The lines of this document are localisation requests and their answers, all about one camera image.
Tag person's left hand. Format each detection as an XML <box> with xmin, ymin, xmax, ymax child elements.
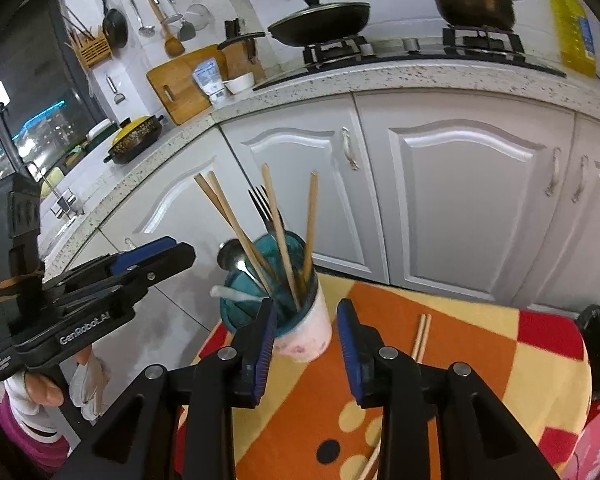
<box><xmin>26</xmin><ymin>353</ymin><xmax>112</xmax><ymax>424</ymax></box>

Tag speckled stone countertop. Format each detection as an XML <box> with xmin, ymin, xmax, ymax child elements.
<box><xmin>44</xmin><ymin>57</ymin><xmax>600</xmax><ymax>267</ymax></box>

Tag small white bowl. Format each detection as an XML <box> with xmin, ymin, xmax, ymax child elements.
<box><xmin>223</xmin><ymin>72</ymin><xmax>256</xmax><ymax>95</ymax></box>

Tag metal sink faucet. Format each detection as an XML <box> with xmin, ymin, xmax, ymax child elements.
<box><xmin>27</xmin><ymin>162</ymin><xmax>79</xmax><ymax>221</ymax></box>

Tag metal peeler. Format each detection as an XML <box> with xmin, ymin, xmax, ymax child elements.
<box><xmin>105</xmin><ymin>76</ymin><xmax>129</xmax><ymax>106</ymax></box>

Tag metal spoon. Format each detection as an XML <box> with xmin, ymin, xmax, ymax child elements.
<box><xmin>217</xmin><ymin>239</ymin><xmax>261</xmax><ymax>286</ymax></box>

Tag white blue refill pouch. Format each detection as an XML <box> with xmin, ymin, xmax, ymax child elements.
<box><xmin>192</xmin><ymin>57</ymin><xmax>227</xmax><ymax>106</ymax></box>

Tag metal ladle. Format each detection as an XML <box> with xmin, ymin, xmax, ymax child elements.
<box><xmin>129</xmin><ymin>0</ymin><xmax>156</xmax><ymax>37</ymax></box>

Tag wooden cutting board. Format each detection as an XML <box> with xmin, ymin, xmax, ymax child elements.
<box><xmin>146</xmin><ymin>44</ymin><xmax>231</xmax><ymax>126</ymax></box>

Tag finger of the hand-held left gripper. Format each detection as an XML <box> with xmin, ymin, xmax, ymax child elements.
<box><xmin>55</xmin><ymin>242</ymin><xmax>197</xmax><ymax>321</ymax></box>
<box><xmin>55</xmin><ymin>236</ymin><xmax>179</xmax><ymax>286</ymax></box>

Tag orange yellow printed blanket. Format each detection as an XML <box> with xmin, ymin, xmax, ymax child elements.
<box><xmin>175</xmin><ymin>267</ymin><xmax>594</xmax><ymax>480</ymax></box>

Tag yellow oil bottle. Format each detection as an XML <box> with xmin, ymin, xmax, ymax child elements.
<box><xmin>551</xmin><ymin>0</ymin><xmax>599</xmax><ymax>79</ymax></box>

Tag black pan with yellow lid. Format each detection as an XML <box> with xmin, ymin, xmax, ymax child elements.
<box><xmin>103</xmin><ymin>115</ymin><xmax>166</xmax><ymax>165</ymax></box>

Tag dark window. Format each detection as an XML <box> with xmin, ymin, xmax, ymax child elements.
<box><xmin>0</xmin><ymin>0</ymin><xmax>107</xmax><ymax>182</ymax></box>

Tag brass stockpot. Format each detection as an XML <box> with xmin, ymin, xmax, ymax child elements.
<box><xmin>423</xmin><ymin>0</ymin><xmax>528</xmax><ymax>29</ymax></box>

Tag metal mesh strainer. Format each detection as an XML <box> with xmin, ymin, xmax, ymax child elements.
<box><xmin>185</xmin><ymin>3</ymin><xmax>215</xmax><ymax>31</ymax></box>

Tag tan wooden chopstick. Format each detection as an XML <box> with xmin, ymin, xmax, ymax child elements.
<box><xmin>207</xmin><ymin>171</ymin><xmax>276</xmax><ymax>295</ymax></box>
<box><xmin>417</xmin><ymin>314</ymin><xmax>432</xmax><ymax>363</ymax></box>
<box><xmin>411</xmin><ymin>314</ymin><xmax>426</xmax><ymax>362</ymax></box>
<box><xmin>300</xmin><ymin>170</ymin><xmax>320</xmax><ymax>293</ymax></box>
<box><xmin>354</xmin><ymin>440</ymin><xmax>382</xmax><ymax>480</ymax></box>
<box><xmin>194</xmin><ymin>174</ymin><xmax>268</xmax><ymax>288</ymax></box>
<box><xmin>261</xmin><ymin>163</ymin><xmax>303</xmax><ymax>313</ymax></box>

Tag wooden chopstick rack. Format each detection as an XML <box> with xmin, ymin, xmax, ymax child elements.
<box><xmin>62</xmin><ymin>7</ymin><xmax>115</xmax><ymax>71</ymax></box>

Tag glass wok lid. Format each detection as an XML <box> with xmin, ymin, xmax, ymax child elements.
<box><xmin>275</xmin><ymin>0</ymin><xmax>371</xmax><ymax>26</ymax></box>

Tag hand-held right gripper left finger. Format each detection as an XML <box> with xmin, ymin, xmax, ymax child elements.
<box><xmin>52</xmin><ymin>297</ymin><xmax>279</xmax><ymax>480</ymax></box>

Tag person's left forearm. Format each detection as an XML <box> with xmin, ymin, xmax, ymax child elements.
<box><xmin>0</xmin><ymin>376</ymin><xmax>71</xmax><ymax>468</ymax></box>

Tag metal slotted turner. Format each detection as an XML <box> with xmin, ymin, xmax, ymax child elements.
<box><xmin>157</xmin><ymin>0</ymin><xmax>196</xmax><ymax>42</ymax></box>

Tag white corner cabinet door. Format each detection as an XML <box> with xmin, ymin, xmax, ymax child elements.
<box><xmin>45</xmin><ymin>130</ymin><xmax>268</xmax><ymax>361</ymax></box>

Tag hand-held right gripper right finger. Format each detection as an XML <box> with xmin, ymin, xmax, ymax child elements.
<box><xmin>335</xmin><ymin>298</ymin><xmax>561</xmax><ymax>480</ymax></box>

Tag black wok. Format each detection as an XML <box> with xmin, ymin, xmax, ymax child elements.
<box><xmin>217</xmin><ymin>2</ymin><xmax>372</xmax><ymax>51</ymax></box>

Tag teal lidded utensil holder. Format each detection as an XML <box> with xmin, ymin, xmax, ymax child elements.
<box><xmin>219</xmin><ymin>231</ymin><xmax>334</xmax><ymax>364</ymax></box>

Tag small black frying pan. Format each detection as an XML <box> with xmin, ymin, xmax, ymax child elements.
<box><xmin>100</xmin><ymin>0</ymin><xmax>130</xmax><ymax>51</ymax></box>

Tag black gas stove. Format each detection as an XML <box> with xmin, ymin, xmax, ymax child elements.
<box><xmin>252</xmin><ymin>25</ymin><xmax>569</xmax><ymax>92</ymax></box>

